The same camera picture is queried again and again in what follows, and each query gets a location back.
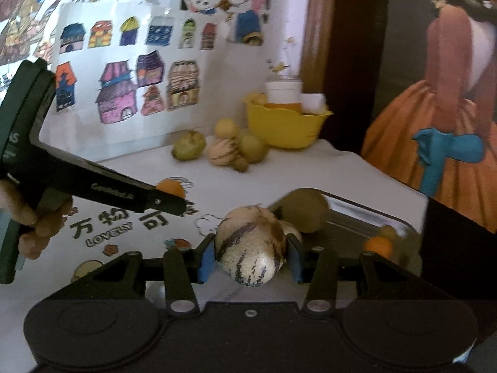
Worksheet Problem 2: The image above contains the green pear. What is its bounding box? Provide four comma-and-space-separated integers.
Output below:
171, 131, 206, 162

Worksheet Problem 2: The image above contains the orange dress lady painting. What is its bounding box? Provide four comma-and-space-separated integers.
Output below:
361, 0, 496, 232

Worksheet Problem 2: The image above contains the white jar with flowers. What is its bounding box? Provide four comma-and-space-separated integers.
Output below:
265, 36, 303, 115

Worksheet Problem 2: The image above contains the striped white melon in tray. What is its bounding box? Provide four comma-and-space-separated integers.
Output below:
280, 221, 303, 243

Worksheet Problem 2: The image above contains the small orange in tray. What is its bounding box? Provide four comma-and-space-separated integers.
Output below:
363, 236, 393, 259

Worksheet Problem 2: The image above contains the striped tan melon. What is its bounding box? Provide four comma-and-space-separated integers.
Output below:
208, 138, 238, 167

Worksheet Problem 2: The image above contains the house drawings poster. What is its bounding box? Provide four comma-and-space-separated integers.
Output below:
40, 2, 225, 158

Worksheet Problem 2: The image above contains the person's left hand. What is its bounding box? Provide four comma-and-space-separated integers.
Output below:
1, 180, 73, 260

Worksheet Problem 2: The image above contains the white small box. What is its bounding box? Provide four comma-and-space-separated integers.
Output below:
301, 94, 328, 115

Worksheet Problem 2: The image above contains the brown kiwi fruit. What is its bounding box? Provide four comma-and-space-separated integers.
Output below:
280, 189, 330, 233

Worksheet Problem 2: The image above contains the small brown fruit in tray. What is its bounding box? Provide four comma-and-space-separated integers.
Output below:
378, 225, 399, 241

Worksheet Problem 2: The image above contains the cartoon children poster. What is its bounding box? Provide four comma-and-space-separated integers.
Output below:
180, 0, 275, 46

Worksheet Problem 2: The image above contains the metal tray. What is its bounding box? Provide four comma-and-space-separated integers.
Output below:
269, 188, 422, 276

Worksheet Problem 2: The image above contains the small orange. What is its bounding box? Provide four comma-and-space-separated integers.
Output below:
156, 178, 186, 199
363, 236, 393, 259

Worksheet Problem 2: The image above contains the striped white melon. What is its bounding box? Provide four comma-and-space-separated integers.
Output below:
215, 205, 286, 287
280, 221, 303, 243

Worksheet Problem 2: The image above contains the yellow lemon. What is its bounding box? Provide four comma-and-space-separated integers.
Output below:
214, 118, 239, 139

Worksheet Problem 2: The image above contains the yellow plastic bowl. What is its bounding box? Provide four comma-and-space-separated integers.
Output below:
243, 92, 332, 149

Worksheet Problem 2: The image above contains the green round fruit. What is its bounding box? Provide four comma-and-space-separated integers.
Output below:
238, 135, 269, 163

